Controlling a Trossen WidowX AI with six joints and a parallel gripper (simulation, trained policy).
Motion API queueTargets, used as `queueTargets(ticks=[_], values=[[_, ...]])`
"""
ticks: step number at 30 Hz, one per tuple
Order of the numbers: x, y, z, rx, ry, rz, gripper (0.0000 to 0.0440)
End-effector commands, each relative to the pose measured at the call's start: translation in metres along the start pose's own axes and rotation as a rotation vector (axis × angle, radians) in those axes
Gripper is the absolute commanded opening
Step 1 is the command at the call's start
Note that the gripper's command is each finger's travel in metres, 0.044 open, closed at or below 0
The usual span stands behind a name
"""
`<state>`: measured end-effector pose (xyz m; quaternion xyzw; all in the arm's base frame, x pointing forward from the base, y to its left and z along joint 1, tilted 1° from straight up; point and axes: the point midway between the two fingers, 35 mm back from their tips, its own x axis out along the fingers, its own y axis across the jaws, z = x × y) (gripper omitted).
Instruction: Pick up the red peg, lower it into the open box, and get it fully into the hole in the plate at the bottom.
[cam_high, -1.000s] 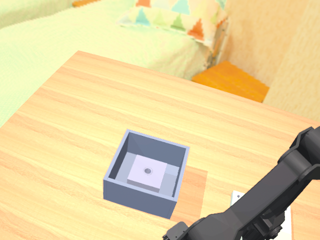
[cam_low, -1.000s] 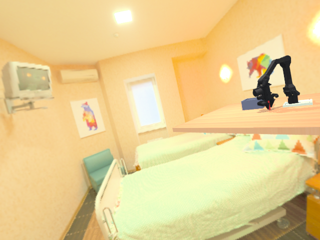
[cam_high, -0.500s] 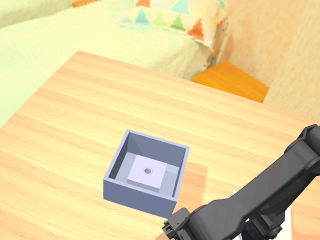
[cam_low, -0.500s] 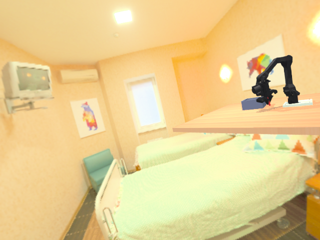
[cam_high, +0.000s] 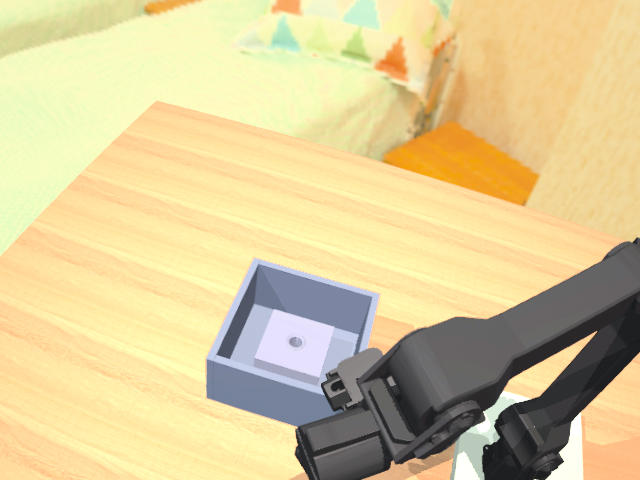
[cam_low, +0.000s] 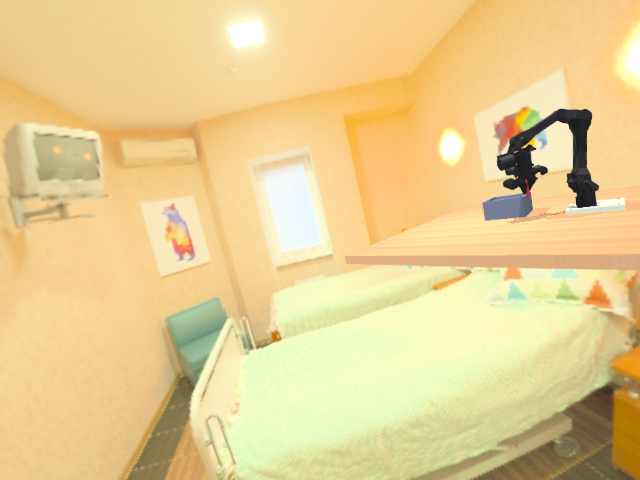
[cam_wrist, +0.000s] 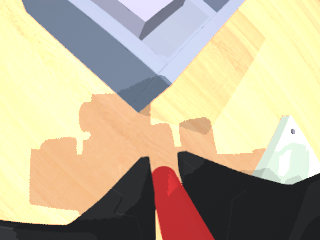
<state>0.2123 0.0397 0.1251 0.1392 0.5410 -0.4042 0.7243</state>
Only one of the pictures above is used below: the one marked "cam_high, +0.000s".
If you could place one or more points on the light blue open box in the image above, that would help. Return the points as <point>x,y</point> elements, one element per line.
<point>231,378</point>

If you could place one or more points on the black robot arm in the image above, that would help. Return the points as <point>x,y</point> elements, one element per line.
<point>452,371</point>

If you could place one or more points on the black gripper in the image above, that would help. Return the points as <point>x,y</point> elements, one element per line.
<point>297,453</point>

